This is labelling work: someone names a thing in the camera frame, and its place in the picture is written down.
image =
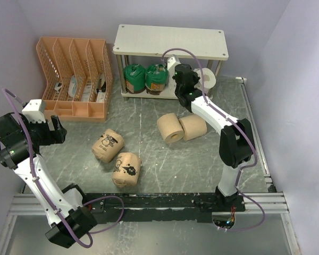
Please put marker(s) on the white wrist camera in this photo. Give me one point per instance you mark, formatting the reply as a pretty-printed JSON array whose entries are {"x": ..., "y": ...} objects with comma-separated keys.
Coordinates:
[
  {"x": 34, "y": 111},
  {"x": 172, "y": 62}
]

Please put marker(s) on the plain brown paper roll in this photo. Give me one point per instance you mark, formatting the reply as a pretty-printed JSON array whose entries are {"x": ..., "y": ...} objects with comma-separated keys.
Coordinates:
[
  {"x": 170, "y": 128},
  {"x": 193, "y": 126}
]

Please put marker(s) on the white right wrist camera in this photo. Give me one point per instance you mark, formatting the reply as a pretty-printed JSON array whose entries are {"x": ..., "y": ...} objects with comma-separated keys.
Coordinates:
[{"x": 172, "y": 62}]

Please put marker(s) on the kraft wrapped toilet paper roll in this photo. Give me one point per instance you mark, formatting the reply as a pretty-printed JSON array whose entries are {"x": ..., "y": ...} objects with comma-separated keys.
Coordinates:
[
  {"x": 127, "y": 169},
  {"x": 107, "y": 146}
]

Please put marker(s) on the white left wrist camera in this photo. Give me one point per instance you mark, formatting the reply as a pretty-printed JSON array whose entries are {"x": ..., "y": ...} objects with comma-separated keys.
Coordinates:
[{"x": 34, "y": 111}]

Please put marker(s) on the white dotted paper roll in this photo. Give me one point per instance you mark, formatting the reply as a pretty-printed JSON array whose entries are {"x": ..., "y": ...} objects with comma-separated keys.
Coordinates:
[
  {"x": 171, "y": 81},
  {"x": 209, "y": 80}
]

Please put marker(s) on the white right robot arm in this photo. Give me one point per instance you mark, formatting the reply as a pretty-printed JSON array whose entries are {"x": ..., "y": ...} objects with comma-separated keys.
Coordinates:
[{"x": 236, "y": 145}]

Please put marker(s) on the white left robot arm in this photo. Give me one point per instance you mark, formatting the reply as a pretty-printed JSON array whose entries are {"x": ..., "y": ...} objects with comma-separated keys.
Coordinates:
[{"x": 67, "y": 216}]

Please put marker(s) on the white two-tier shelf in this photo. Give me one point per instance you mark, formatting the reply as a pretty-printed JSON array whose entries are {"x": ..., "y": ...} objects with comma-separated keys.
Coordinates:
[{"x": 156, "y": 41}]

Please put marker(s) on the green brown roll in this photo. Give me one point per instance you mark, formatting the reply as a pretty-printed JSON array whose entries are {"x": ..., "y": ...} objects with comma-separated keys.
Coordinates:
[
  {"x": 135, "y": 76},
  {"x": 156, "y": 79}
]

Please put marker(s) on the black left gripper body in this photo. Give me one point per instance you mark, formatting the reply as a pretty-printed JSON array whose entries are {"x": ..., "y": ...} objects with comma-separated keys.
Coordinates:
[{"x": 43, "y": 136}]

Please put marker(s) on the orange plastic file organizer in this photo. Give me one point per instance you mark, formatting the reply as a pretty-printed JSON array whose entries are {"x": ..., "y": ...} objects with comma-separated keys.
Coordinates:
[{"x": 79, "y": 78}]

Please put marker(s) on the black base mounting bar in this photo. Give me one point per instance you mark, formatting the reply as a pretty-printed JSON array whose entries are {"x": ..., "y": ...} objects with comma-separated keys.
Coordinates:
[{"x": 148, "y": 207}]

